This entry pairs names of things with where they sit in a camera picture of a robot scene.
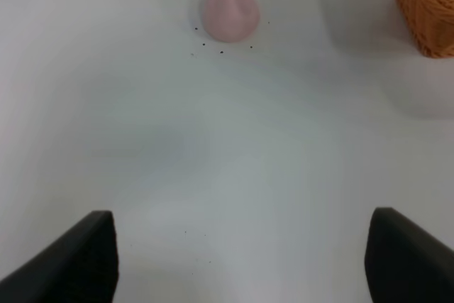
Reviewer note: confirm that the pink peach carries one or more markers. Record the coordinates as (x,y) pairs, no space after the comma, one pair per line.
(230,21)

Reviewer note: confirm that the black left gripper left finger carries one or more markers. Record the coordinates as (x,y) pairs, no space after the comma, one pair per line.
(80,266)

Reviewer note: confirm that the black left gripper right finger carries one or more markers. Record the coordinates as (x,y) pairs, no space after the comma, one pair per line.
(404,263)

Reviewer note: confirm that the orange wicker basket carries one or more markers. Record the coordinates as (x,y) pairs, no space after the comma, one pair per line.
(430,23)

